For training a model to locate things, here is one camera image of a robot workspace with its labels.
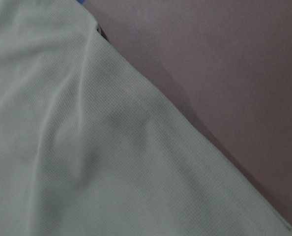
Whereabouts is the olive green long-sleeve shirt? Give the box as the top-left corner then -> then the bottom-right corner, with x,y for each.
0,0 -> 292,236

